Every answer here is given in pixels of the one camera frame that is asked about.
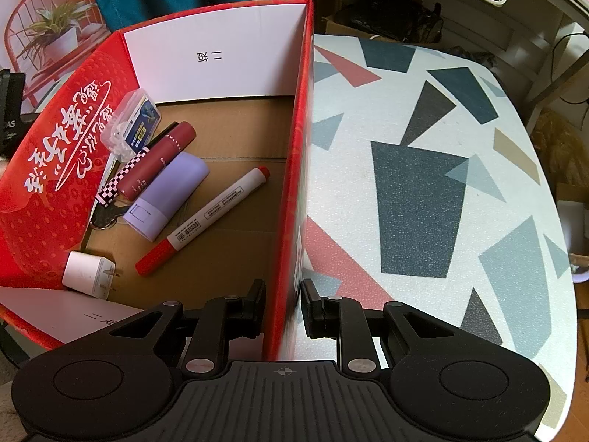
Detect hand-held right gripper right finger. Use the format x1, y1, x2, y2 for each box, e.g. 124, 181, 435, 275
300, 278, 461, 373

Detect red cardboard box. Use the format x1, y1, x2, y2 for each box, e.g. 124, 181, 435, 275
0, 0, 316, 362

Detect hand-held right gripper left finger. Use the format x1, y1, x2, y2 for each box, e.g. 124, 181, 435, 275
103, 278, 268, 376

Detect white charger plug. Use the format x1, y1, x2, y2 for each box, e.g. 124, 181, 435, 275
62, 251, 123, 301

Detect metal keys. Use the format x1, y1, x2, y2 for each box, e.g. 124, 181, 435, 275
89, 203, 127, 231

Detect red and white marker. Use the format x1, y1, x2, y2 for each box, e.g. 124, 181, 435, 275
135, 166, 270, 278

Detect clear plastic case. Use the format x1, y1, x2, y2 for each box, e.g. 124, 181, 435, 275
102, 90, 162, 159

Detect black bag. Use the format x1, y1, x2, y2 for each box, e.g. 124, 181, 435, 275
350, 0, 445, 44

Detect purple tube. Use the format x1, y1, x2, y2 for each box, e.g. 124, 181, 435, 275
129, 153, 208, 242

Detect red marker pen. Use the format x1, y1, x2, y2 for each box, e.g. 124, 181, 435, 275
119, 121, 198, 202

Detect wall poster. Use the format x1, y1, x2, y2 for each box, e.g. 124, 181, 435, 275
0, 0, 120, 116

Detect tan straw bundle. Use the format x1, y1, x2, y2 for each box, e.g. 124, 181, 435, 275
529, 110, 589, 185

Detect brown cardboard box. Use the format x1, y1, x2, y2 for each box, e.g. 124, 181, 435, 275
322, 15, 369, 38

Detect white desk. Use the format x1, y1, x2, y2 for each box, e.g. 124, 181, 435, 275
501, 0, 589, 106

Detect grey mottled bundle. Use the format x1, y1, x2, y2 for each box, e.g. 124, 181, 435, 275
442, 46, 498, 67

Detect black checkered pen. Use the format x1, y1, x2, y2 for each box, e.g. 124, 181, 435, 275
96, 122, 179, 208

